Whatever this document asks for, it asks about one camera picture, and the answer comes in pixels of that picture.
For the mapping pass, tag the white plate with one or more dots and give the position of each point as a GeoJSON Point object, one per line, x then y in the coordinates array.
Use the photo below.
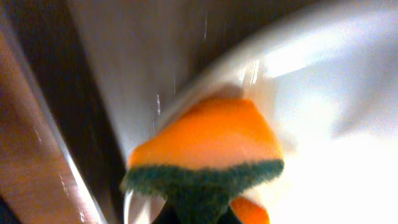
{"type": "Point", "coordinates": [325, 80]}

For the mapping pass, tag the orange green sponge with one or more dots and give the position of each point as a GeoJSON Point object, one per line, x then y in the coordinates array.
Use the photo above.
{"type": "Point", "coordinates": [203, 164]}

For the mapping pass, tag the brown serving tray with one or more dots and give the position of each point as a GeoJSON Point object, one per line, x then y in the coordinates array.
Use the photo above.
{"type": "Point", "coordinates": [102, 70]}

